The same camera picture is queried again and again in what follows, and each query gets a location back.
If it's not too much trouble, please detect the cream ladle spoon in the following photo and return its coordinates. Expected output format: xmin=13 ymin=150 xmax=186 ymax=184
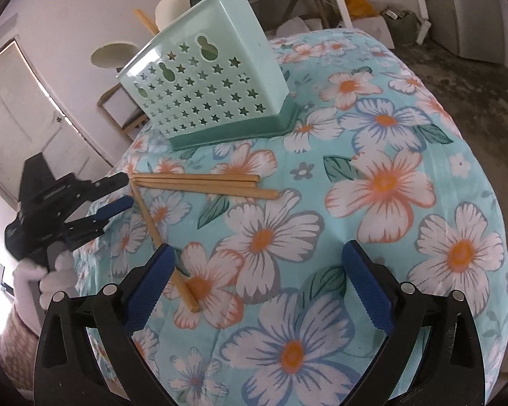
xmin=155 ymin=0 xmax=191 ymax=31

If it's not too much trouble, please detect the patterned sleeve forearm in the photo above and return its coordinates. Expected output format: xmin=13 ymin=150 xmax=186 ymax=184
xmin=0 ymin=305 xmax=38 ymax=391

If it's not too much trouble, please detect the white gloved left hand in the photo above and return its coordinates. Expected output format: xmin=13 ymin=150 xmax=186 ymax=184
xmin=13 ymin=242 xmax=79 ymax=336

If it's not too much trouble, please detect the white door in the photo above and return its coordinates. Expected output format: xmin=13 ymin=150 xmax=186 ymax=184
xmin=0 ymin=40 xmax=111 ymax=207

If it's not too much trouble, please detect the wooden chair dark seat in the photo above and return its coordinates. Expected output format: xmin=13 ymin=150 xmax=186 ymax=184
xmin=96 ymin=84 xmax=148 ymax=142

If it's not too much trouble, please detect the cream round spoon head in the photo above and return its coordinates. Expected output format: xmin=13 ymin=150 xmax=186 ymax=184
xmin=90 ymin=42 xmax=139 ymax=69

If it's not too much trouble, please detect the mint green utensil basket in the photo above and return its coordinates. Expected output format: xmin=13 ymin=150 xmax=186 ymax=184
xmin=117 ymin=0 xmax=299 ymax=150

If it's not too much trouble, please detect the floral turquoise tablecloth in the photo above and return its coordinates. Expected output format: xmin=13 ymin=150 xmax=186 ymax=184
xmin=71 ymin=26 xmax=508 ymax=406

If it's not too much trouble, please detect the yellow plastic bag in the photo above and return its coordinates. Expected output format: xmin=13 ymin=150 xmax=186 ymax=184
xmin=345 ymin=0 xmax=379 ymax=20

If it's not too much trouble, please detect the grey refrigerator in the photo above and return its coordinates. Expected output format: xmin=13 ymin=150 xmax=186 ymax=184
xmin=450 ymin=0 xmax=506 ymax=64

